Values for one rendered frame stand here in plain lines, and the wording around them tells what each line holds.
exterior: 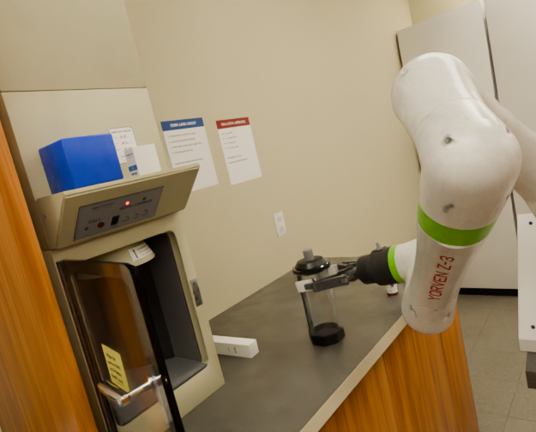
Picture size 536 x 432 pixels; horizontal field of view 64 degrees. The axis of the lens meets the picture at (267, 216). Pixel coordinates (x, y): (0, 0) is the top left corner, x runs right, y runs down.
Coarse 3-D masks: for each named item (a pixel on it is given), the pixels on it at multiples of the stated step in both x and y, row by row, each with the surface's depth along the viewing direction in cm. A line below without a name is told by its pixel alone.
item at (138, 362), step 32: (96, 288) 70; (128, 288) 60; (96, 320) 74; (128, 320) 63; (96, 352) 79; (128, 352) 67; (128, 384) 71; (160, 384) 61; (128, 416) 76; (160, 416) 64
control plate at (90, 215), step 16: (144, 192) 87; (160, 192) 91; (80, 208) 77; (96, 208) 80; (112, 208) 83; (128, 208) 87; (144, 208) 91; (80, 224) 79; (96, 224) 83; (128, 224) 90
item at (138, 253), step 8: (120, 248) 96; (128, 248) 97; (136, 248) 98; (144, 248) 101; (96, 256) 95; (104, 256) 95; (112, 256) 95; (120, 256) 95; (128, 256) 96; (136, 256) 97; (144, 256) 99; (152, 256) 101; (136, 264) 96
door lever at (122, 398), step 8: (104, 384) 66; (112, 384) 65; (144, 384) 63; (152, 384) 63; (104, 392) 65; (112, 392) 62; (120, 392) 62; (128, 392) 62; (136, 392) 62; (152, 392) 63; (120, 400) 60; (128, 400) 61
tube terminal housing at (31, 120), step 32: (0, 96) 77; (32, 96) 81; (64, 96) 86; (96, 96) 91; (128, 96) 97; (32, 128) 80; (64, 128) 85; (96, 128) 90; (32, 160) 80; (160, 160) 102; (32, 192) 80; (160, 224) 101; (64, 256) 83; (64, 320) 85; (192, 320) 109; (192, 384) 103; (96, 416) 88
